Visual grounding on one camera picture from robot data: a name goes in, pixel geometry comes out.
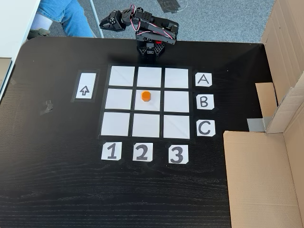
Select paper sheet number 3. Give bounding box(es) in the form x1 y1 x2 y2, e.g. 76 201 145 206
168 144 190 165

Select white arrow paper sheet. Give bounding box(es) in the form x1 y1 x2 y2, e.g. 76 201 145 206
72 69 101 104

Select paper sheet letter C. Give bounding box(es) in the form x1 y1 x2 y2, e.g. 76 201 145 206
196 119 216 137

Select paper sheet number 2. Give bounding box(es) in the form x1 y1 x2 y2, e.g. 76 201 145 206
133 142 154 163

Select white servo wire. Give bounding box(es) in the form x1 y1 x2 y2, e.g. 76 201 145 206
129 4 141 32

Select brown cardboard screen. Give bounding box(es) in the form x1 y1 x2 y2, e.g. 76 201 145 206
223 0 304 228

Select round orange token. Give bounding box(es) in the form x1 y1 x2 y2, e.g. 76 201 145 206
141 90 152 103

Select white grid sheet black tape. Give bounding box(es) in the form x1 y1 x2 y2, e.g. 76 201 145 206
97 64 197 143

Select paper sheet letter A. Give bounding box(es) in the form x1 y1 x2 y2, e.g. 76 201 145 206
195 73 213 88

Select white desk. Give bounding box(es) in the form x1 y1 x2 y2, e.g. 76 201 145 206
0 0 41 102

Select paper sheet number 1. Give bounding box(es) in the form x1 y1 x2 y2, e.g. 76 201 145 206
101 141 123 162

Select white metal desk leg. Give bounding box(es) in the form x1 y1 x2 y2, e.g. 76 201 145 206
88 0 105 38

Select paper sheet letter B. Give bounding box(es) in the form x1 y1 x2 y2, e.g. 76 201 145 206
196 94 216 111

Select person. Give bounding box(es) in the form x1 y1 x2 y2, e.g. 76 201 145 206
27 0 95 40

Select black floor tape patch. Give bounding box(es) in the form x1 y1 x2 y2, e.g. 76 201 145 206
156 0 189 14

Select grey duct tape piece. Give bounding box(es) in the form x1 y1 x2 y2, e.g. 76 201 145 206
247 117 272 133

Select crumpled clear tape scraps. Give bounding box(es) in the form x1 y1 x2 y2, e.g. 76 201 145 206
39 99 54 116

